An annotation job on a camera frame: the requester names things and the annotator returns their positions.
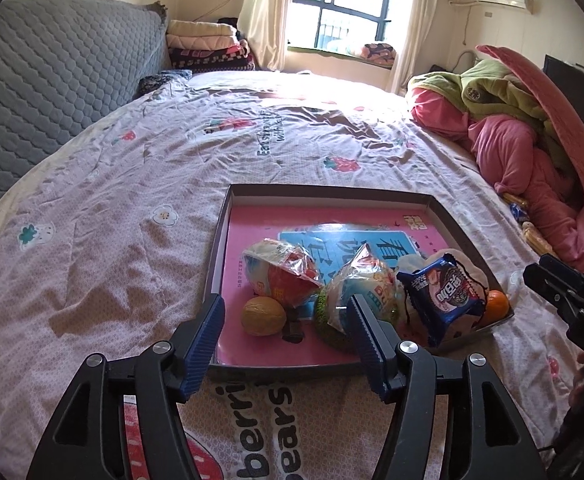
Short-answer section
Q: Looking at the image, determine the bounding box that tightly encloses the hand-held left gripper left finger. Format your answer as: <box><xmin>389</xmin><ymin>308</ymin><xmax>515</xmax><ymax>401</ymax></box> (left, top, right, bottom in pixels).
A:
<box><xmin>24</xmin><ymin>292</ymin><xmax>226</xmax><ymax>480</ymax></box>

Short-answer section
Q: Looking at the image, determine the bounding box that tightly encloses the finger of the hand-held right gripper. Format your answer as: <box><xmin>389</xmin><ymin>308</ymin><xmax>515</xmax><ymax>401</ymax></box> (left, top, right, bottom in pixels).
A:
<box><xmin>539</xmin><ymin>254</ymin><xmax>584</xmax><ymax>306</ymax></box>
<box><xmin>523</xmin><ymin>264</ymin><xmax>584</xmax><ymax>318</ymax></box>

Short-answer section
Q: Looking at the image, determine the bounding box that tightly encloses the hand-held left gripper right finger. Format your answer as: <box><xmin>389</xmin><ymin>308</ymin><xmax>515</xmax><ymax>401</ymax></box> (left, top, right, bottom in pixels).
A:
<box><xmin>347</xmin><ymin>294</ymin><xmax>545</xmax><ymax>480</ymax></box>

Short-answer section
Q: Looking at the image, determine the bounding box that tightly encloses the green fuzzy ring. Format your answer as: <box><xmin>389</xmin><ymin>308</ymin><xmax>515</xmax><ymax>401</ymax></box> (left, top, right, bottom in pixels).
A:
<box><xmin>314</xmin><ymin>290</ymin><xmax>367</xmax><ymax>353</ymax></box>

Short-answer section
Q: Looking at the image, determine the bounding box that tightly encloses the small tangerine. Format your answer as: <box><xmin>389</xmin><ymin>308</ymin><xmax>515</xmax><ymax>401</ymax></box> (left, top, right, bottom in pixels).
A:
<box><xmin>482</xmin><ymin>290</ymin><xmax>511</xmax><ymax>327</ymax></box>

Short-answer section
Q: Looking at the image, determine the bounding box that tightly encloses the blue white snack bag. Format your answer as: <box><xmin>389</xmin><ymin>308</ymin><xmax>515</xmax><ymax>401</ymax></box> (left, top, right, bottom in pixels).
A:
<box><xmin>328</xmin><ymin>244</ymin><xmax>407</xmax><ymax>333</ymax></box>

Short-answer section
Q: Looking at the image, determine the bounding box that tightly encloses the walnut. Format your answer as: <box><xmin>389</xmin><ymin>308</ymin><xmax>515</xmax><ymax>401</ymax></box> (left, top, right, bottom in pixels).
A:
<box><xmin>242</xmin><ymin>296</ymin><xmax>287</xmax><ymax>336</ymax></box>

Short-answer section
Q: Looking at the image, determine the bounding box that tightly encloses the dark cardboard box tray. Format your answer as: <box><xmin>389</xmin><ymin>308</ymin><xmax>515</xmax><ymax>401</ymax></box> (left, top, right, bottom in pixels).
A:
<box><xmin>207</xmin><ymin>183</ymin><xmax>515</xmax><ymax>381</ymax></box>

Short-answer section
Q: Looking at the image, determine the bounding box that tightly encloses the blue cookie packet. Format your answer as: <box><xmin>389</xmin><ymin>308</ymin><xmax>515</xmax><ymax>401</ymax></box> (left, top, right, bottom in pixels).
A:
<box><xmin>397</xmin><ymin>252</ymin><xmax>487</xmax><ymax>346</ymax></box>

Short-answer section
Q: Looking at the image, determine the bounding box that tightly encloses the red white snack bag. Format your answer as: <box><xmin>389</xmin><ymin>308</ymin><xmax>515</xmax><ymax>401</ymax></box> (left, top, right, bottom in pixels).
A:
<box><xmin>242</xmin><ymin>239</ymin><xmax>323</xmax><ymax>308</ymax></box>

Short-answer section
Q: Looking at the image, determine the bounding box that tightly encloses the yellow snack packet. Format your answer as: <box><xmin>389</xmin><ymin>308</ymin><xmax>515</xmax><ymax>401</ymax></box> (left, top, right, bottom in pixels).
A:
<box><xmin>522</xmin><ymin>222</ymin><xmax>555</xmax><ymax>256</ymax></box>

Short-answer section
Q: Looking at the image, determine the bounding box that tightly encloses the pink quilt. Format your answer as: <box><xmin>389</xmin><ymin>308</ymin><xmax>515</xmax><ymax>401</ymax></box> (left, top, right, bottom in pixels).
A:
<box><xmin>409</xmin><ymin>85</ymin><xmax>584</xmax><ymax>273</ymax></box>

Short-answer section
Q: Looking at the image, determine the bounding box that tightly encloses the strawberry print bedsheet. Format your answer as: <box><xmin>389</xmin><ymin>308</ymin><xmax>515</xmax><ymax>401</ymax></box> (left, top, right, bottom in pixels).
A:
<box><xmin>0</xmin><ymin>70</ymin><xmax>584</xmax><ymax>480</ymax></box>

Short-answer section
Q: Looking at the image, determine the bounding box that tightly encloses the black television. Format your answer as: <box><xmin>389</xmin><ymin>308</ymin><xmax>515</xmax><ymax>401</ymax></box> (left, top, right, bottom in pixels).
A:
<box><xmin>543</xmin><ymin>55</ymin><xmax>584</xmax><ymax>137</ymax></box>

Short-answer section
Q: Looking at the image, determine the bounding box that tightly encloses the green blanket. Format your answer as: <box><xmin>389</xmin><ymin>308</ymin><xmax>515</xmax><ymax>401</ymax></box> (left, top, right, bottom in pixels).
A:
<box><xmin>412</xmin><ymin>59</ymin><xmax>572</xmax><ymax>171</ymax></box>

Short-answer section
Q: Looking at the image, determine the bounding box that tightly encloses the dark patterned pillow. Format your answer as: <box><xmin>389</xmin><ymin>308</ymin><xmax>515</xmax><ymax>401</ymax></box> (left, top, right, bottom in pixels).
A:
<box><xmin>139</xmin><ymin>71</ymin><xmax>193</xmax><ymax>96</ymax></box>

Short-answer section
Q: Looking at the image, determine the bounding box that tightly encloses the patterned folded blanket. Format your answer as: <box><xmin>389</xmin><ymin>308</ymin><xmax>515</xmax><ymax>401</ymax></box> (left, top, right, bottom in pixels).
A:
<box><xmin>359</xmin><ymin>42</ymin><xmax>397</xmax><ymax>65</ymax></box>

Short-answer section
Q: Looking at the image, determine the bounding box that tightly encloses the cream curtain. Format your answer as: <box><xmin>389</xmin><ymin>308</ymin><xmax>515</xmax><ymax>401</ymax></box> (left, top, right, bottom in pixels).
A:
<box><xmin>237</xmin><ymin>0</ymin><xmax>297</xmax><ymax>73</ymax></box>
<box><xmin>389</xmin><ymin>0</ymin><xmax>445</xmax><ymax>93</ymax></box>

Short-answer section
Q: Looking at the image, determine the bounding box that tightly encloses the stack of folded blankets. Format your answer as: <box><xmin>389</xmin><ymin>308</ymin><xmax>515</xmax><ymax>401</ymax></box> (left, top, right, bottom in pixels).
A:
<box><xmin>166</xmin><ymin>19</ymin><xmax>255</xmax><ymax>73</ymax></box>

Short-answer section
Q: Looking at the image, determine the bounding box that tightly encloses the grey quilted headboard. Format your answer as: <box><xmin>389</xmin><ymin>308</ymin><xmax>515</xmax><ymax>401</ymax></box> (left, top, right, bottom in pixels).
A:
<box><xmin>0</xmin><ymin>0</ymin><xmax>170</xmax><ymax>233</ymax></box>

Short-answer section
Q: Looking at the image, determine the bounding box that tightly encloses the barred window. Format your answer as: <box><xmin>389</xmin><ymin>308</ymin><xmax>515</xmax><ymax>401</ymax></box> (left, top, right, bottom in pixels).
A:
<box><xmin>287</xmin><ymin>0</ymin><xmax>417</xmax><ymax>53</ymax></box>

